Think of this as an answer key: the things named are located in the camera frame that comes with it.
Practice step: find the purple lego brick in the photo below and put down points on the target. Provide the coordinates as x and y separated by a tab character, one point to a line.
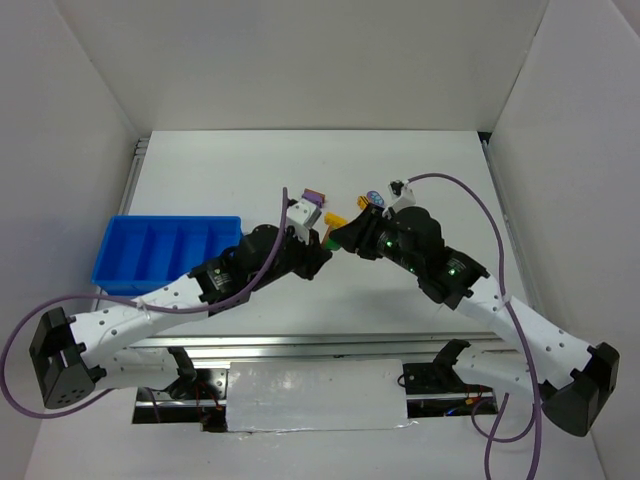
315	197

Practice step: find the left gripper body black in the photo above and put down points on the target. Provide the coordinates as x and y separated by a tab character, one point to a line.
304	254

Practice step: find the blue compartment bin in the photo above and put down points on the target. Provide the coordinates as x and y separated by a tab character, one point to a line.
140	254

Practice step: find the purple oval lego blue print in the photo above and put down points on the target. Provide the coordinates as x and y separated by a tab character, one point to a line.
375	198

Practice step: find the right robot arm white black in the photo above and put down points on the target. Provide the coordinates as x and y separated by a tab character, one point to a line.
569	378

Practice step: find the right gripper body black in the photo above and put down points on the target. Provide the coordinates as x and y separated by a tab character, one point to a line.
364	235

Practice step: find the green lego brick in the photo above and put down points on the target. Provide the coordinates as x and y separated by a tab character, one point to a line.
331	245

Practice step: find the yellow striped lego brick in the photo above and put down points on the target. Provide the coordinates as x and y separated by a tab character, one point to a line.
363	202

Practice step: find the aluminium rail frame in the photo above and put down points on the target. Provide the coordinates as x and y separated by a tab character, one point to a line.
353	306

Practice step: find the white foam block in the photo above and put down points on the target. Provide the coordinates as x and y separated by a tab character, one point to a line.
292	396

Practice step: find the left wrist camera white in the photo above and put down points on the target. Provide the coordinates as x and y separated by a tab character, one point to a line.
302	216

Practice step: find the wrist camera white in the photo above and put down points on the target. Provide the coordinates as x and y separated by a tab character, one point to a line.
402	197
302	216

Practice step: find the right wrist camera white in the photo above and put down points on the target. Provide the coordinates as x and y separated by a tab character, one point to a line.
402	197

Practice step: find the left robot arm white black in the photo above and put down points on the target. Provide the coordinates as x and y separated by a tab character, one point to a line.
75	355

